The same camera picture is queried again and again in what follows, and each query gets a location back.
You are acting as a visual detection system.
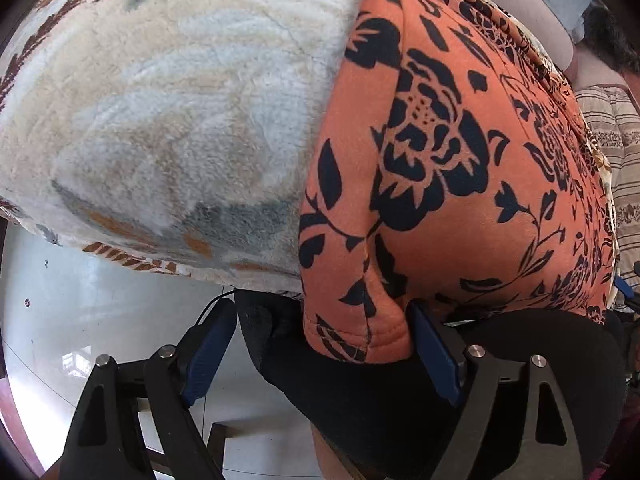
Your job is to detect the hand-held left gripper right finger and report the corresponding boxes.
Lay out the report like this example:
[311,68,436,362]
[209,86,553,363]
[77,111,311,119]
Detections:
[407,300,586,480]

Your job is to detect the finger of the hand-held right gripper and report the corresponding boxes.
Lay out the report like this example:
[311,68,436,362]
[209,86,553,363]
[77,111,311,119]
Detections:
[612,272,640,311]

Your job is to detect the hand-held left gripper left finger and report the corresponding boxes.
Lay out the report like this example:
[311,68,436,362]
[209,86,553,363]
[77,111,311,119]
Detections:
[60,299,238,480]

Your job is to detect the orange black floral garment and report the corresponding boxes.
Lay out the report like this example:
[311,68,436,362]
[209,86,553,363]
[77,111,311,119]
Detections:
[298,0,621,363]

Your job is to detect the person's black pants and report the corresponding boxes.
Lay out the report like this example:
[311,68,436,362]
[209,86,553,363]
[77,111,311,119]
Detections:
[234,287,631,480]

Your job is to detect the striped beige seat cushion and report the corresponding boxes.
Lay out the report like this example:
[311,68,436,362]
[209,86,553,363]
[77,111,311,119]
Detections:
[575,85,640,311]

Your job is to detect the small pink sofa cushion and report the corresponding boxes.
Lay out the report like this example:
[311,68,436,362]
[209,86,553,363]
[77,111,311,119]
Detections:
[570,47,628,88]

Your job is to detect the cream leaf-print fleece blanket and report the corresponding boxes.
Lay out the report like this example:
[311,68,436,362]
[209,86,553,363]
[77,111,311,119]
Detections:
[0,0,617,293]

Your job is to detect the pink quilted sofa backrest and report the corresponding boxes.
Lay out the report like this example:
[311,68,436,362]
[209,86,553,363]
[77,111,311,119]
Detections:
[452,0,576,68]

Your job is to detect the black cable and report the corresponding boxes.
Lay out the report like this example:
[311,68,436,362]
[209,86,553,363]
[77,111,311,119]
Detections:
[195,290,236,328]

